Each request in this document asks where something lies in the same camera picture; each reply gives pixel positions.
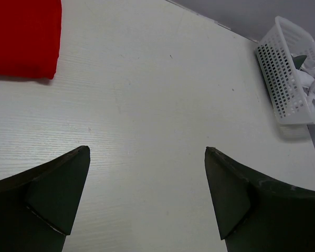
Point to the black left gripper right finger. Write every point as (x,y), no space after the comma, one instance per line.
(255,212)

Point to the white plastic basket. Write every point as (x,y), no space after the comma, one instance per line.
(282,81)

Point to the red folded t shirt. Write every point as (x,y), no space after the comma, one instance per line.
(30,34)

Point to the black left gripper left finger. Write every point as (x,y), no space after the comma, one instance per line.
(38,207)

